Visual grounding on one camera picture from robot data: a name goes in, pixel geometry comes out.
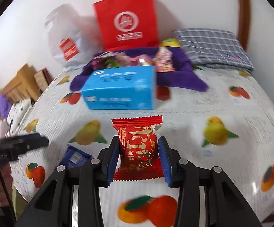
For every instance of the patterned brown book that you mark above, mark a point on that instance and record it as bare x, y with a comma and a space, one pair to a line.
42, 80

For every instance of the grey checked folded cloth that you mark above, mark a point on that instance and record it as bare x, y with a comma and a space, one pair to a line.
210, 47

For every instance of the brown wooden door frame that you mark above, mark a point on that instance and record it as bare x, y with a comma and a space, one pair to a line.
243, 16

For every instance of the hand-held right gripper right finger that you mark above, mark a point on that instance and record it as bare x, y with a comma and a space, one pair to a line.
165, 160

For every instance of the red snack packet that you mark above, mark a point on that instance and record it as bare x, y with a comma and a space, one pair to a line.
137, 146

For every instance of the white plastic shopping bag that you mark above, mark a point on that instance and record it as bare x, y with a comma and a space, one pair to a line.
63, 28

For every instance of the dark blue snack packet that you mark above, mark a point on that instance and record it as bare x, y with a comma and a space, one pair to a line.
74, 157

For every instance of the blue tissue box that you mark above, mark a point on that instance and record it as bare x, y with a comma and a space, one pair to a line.
118, 87

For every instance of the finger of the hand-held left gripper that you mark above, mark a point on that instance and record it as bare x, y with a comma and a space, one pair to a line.
31, 135
32, 143

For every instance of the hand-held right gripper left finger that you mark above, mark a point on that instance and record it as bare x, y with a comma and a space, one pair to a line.
112, 160

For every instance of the white floral pillow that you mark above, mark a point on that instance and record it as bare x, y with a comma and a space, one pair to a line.
18, 113

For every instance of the pale pink snack packet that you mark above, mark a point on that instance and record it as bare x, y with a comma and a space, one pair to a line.
127, 60

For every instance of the white strawberry snack packet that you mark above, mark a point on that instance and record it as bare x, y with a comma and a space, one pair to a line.
164, 61

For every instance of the yellow green snack packet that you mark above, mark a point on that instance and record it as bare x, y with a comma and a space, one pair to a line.
170, 43

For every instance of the person's left hand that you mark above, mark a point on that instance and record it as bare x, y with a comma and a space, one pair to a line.
2, 182

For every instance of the purple fluffy cloth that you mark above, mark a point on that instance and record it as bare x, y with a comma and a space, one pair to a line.
4, 106

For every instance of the magenta snack packet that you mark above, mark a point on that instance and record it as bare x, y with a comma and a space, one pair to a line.
99, 61

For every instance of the purple towel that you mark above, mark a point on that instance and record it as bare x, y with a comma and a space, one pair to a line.
182, 75

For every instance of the wooden bed headboard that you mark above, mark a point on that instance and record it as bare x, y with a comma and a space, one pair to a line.
21, 82

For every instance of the red paper carrier bag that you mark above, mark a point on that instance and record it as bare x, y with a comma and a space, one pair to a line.
125, 11

